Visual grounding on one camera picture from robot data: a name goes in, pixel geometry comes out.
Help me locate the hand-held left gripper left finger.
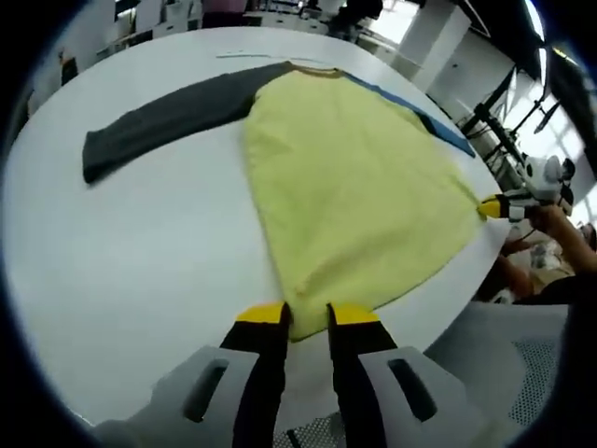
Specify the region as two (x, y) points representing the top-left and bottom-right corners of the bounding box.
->
(92, 301), (293, 448)

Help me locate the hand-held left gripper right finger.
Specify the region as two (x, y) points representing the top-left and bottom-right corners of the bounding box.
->
(325, 301), (486, 448)

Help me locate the yellow blue grey garment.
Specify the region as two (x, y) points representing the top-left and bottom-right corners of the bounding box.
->
(82, 60), (484, 344)

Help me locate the person's right hand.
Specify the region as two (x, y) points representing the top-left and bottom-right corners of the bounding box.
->
(529, 204), (568, 235)

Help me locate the black tripod stand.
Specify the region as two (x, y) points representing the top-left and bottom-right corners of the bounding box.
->
(459, 63), (563, 181)

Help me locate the grey mesh chair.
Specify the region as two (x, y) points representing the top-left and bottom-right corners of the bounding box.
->
(419, 301), (579, 448)

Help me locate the white window column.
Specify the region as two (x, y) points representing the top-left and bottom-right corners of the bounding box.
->
(400, 4), (472, 94)

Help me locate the black box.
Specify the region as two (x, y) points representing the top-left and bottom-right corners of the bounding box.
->
(59, 56), (78, 86)

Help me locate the white cabinet row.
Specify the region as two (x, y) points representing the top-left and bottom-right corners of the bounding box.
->
(114, 0), (327, 36)

